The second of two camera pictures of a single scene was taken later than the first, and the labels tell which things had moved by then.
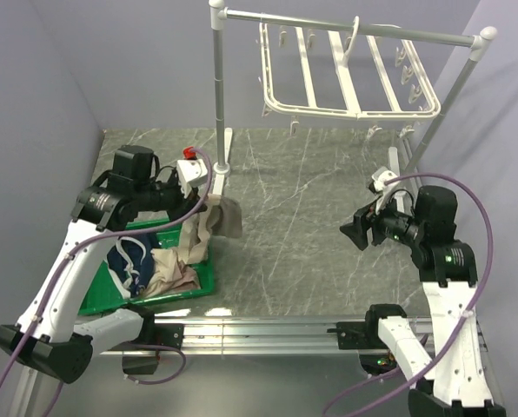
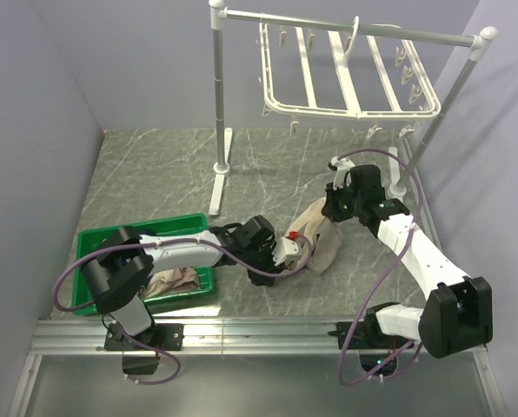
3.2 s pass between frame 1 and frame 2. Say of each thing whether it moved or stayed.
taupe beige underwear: moved
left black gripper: moved
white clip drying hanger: stayed
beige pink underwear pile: stayed
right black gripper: moved
